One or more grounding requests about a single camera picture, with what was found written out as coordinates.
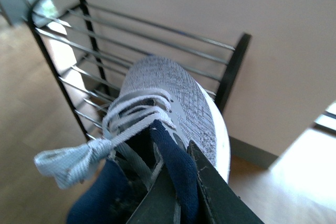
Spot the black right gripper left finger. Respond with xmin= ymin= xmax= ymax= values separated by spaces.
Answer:
xmin=127 ymin=166 xmax=181 ymax=224

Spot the black metal shoe rack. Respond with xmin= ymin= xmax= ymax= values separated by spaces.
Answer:
xmin=27 ymin=0 xmax=251 ymax=140

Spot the grey knit sneaker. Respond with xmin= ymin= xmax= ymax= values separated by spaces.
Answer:
xmin=34 ymin=56 xmax=232 ymax=224

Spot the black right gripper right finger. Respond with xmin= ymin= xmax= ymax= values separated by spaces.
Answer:
xmin=188 ymin=141 xmax=263 ymax=223

